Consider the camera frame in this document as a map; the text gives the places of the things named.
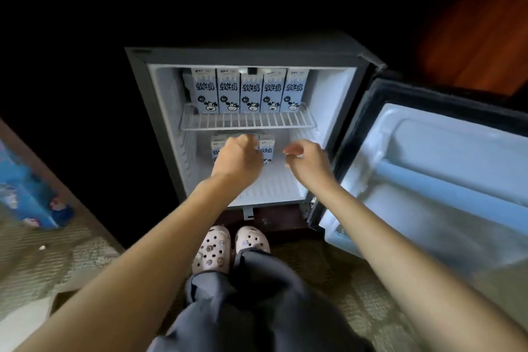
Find person's left hand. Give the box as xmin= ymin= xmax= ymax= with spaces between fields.
xmin=211 ymin=134 xmax=265 ymax=190

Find person's right hand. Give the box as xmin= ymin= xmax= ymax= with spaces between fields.
xmin=283 ymin=138 xmax=343 ymax=196

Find person's right forearm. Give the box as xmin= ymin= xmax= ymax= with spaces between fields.
xmin=302 ymin=181 xmax=528 ymax=352

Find person's left forearm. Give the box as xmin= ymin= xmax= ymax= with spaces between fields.
xmin=12 ymin=174 xmax=250 ymax=352

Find dark wooden fridge base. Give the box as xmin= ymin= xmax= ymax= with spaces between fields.
xmin=243 ymin=203 xmax=326 ymax=242

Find person's right beige clog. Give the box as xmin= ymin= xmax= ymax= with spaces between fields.
xmin=235 ymin=226 xmax=271 ymax=256

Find person's beige clog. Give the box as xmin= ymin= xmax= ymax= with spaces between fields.
xmin=235 ymin=226 xmax=271 ymax=256
xmin=191 ymin=226 xmax=232 ymax=275

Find person's left beige clog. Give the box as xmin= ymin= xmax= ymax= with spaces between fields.
xmin=191 ymin=226 xmax=232 ymax=275

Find grey mini fridge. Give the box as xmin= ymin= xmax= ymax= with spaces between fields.
xmin=125 ymin=32 xmax=386 ymax=220

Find person's dark grey trousers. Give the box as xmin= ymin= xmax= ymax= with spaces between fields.
xmin=148 ymin=249 xmax=374 ymax=352

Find mini fridge door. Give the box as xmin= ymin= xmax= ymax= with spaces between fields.
xmin=307 ymin=71 xmax=528 ymax=307

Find brown wooden furniture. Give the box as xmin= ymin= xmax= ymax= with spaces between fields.
xmin=416 ymin=0 xmax=528 ymax=97

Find blue printed package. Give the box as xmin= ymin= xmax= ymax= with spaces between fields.
xmin=0 ymin=137 xmax=76 ymax=231

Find white cardboard sheet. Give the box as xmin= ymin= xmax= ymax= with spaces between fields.
xmin=0 ymin=279 xmax=85 ymax=338

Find white wire fridge shelf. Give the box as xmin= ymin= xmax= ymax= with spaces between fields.
xmin=179 ymin=102 xmax=319 ymax=132

